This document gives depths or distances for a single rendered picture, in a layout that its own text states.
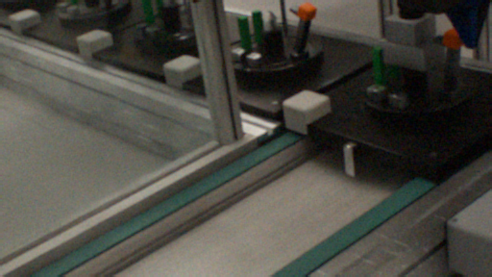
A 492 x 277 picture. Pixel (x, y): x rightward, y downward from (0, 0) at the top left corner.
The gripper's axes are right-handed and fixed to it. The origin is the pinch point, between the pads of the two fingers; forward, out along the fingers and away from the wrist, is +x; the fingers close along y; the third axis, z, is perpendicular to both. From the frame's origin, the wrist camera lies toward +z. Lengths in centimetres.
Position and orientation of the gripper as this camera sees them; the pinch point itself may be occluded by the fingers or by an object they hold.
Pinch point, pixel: (470, 19)
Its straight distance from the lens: 104.5
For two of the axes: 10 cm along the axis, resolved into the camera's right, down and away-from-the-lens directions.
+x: 1.7, 8.9, 4.2
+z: 6.3, 2.3, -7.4
